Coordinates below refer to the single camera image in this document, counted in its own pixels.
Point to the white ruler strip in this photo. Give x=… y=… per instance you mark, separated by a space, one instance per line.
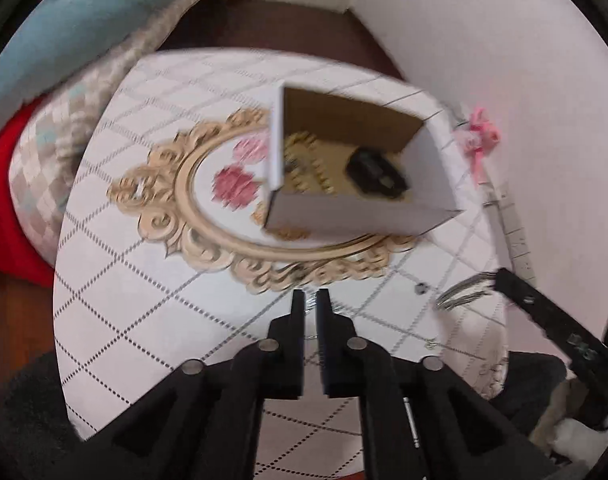
x=513 y=240

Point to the black cloth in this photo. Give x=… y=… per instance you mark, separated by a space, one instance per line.
x=533 y=385

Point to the pink ribbon bow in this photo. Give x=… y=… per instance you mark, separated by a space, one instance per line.
x=476 y=132

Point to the dark fuzzy cloth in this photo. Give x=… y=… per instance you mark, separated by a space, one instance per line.
x=24 y=420

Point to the light blue pillow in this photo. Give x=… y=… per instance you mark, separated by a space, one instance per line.
x=69 y=30

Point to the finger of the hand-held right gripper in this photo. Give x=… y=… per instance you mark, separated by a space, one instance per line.
x=521 y=292

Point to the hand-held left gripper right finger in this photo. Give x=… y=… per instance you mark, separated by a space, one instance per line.
x=324 y=320

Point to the cardboard box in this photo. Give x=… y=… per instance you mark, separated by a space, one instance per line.
x=344 y=217

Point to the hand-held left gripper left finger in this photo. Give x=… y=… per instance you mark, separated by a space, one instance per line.
x=299 y=320

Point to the white diamond-patterned tablecloth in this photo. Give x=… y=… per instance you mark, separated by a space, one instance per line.
x=134 y=280

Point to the black small jewelry case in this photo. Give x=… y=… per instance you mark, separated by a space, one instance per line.
x=376 y=172

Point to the red cloth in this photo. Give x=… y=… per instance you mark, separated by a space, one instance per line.
x=9 y=220

